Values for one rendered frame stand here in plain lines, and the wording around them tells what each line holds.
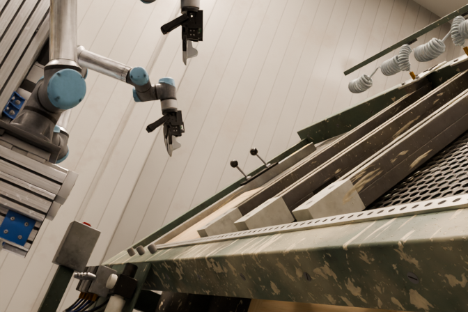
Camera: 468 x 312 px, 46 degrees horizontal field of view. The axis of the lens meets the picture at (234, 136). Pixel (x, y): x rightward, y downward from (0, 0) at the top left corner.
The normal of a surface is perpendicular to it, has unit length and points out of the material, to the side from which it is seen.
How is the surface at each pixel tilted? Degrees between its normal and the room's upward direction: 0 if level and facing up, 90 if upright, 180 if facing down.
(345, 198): 90
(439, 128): 90
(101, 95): 90
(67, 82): 97
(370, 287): 144
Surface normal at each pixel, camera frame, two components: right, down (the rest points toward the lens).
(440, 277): -0.76, 0.44
